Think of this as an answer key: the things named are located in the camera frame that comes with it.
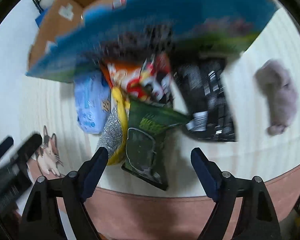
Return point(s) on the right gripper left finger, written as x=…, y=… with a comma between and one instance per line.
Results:
x=91, y=172

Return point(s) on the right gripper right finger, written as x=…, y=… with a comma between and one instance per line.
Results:
x=207, y=172

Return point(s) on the yellow silver pouch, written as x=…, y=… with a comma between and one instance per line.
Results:
x=114, y=134

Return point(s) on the green snack packet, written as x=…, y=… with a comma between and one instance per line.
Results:
x=147, y=127

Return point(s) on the light blue tissue pack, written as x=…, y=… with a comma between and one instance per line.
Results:
x=92, y=101

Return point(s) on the black snack packet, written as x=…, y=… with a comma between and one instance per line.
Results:
x=199, y=82

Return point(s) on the orange noodle packet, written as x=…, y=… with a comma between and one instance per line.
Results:
x=149, y=81

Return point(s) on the open cardboard box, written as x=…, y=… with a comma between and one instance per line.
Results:
x=76, y=34

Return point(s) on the blue foam mat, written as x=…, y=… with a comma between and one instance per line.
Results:
x=40, y=18

